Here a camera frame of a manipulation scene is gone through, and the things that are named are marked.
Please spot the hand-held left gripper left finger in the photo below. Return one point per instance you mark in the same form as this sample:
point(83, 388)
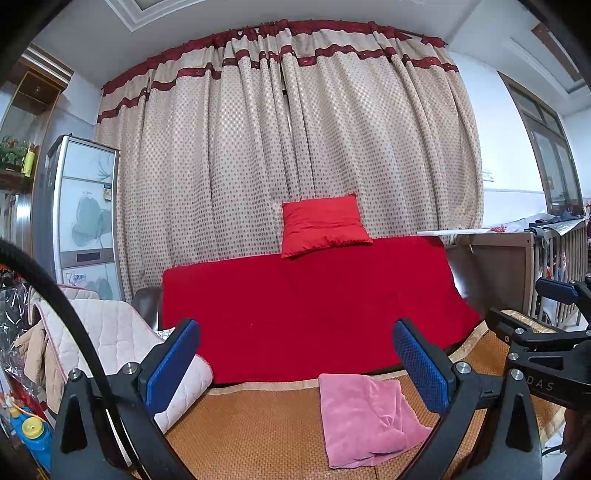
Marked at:
point(171, 364)

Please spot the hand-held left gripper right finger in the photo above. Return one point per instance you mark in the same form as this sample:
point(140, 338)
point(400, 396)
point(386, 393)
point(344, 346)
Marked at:
point(422, 367)

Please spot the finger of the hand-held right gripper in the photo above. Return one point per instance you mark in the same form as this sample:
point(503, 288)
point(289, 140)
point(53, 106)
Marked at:
point(521, 334)
point(558, 290)

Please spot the person's right forearm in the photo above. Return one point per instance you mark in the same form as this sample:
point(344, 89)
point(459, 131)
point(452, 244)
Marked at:
point(577, 447)

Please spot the dark clothes heap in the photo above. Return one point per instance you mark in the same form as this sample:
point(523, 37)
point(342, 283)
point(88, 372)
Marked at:
point(558, 222)

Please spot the wooden crib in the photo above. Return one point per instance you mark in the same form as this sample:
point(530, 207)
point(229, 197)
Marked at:
point(498, 263)

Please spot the white quilted pad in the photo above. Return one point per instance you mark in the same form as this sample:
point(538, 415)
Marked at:
point(115, 327)

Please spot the woven bamboo mat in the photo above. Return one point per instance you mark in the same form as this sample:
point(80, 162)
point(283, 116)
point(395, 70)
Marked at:
point(258, 429)

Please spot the red blanket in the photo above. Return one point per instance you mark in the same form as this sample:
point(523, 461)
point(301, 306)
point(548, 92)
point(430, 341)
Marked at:
point(300, 314)

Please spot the tan cloth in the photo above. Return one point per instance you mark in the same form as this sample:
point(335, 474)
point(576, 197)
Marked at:
point(32, 355)

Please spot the brown framed window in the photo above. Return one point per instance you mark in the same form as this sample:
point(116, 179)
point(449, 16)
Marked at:
point(545, 147)

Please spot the blue and yellow plastic jug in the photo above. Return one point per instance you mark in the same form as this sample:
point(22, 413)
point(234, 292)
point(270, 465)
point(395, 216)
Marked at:
point(32, 429)

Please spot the silver foil wrap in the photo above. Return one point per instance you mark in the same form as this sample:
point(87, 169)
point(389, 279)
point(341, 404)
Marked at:
point(14, 323)

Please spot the red pillow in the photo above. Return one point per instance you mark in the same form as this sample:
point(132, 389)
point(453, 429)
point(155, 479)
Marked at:
point(323, 226)

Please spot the yellow bottle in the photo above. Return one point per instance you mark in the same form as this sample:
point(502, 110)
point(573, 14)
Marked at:
point(29, 161)

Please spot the beige dotted curtain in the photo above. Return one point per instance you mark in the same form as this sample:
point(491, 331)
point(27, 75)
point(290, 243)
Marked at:
point(286, 129)

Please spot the green artificial plant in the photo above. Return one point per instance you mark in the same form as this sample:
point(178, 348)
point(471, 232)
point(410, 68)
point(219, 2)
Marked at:
point(11, 150)

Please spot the white wall socket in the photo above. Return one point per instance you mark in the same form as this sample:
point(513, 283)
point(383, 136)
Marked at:
point(488, 176)

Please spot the wooden wall shelf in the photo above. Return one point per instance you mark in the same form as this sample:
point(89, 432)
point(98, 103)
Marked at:
point(32, 92)

